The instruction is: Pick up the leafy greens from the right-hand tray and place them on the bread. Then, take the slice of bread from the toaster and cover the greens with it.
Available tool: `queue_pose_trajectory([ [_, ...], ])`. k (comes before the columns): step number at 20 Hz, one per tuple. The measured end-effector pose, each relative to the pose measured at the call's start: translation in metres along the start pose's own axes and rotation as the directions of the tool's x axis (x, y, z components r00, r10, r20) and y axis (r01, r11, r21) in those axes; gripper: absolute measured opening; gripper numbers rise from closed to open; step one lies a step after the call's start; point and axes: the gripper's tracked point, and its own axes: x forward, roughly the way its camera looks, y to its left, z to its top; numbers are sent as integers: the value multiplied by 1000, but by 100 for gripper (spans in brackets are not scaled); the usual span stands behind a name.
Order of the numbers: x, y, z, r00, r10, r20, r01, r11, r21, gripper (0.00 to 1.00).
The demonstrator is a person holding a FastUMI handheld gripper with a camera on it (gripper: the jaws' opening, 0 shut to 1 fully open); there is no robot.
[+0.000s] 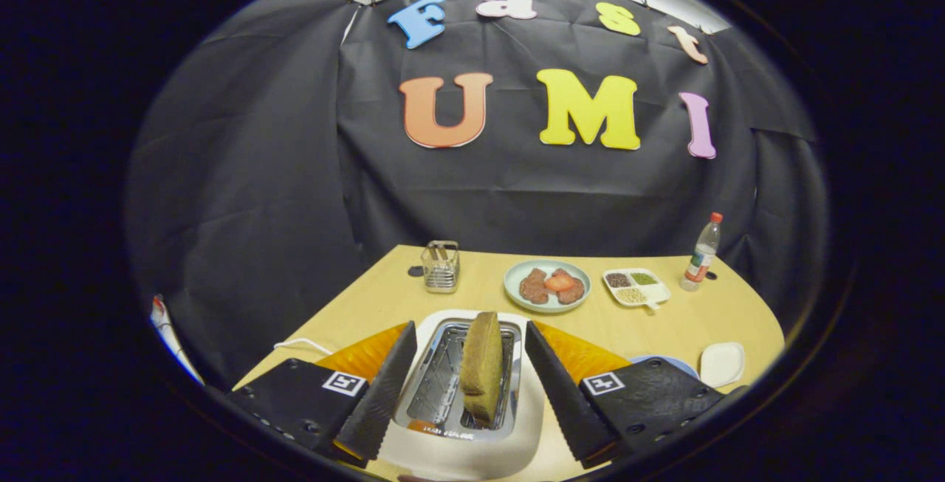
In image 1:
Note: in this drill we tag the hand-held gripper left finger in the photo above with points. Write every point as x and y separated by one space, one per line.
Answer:
384 393

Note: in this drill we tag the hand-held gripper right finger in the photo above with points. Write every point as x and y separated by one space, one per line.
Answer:
561 401

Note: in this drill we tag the brown toast slice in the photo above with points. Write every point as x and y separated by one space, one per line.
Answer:
481 364

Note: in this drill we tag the pale green plate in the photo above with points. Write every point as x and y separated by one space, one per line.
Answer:
546 306

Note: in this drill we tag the white toaster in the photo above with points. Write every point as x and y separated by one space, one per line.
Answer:
458 460

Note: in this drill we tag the brown meat patty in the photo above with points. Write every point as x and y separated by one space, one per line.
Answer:
574 296
533 288

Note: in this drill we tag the red tomato slice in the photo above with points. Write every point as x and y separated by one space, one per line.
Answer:
559 283

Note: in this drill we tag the blue plate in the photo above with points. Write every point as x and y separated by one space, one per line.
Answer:
675 364

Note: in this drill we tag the white divided seed dish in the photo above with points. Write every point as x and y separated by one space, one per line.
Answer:
657 294

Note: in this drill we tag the small white plate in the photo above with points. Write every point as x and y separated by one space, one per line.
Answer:
722 365

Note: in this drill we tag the clear plastic water bottle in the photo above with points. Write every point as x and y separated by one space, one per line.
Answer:
700 260

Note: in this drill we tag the black backdrop cloth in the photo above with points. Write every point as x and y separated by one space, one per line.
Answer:
295 209

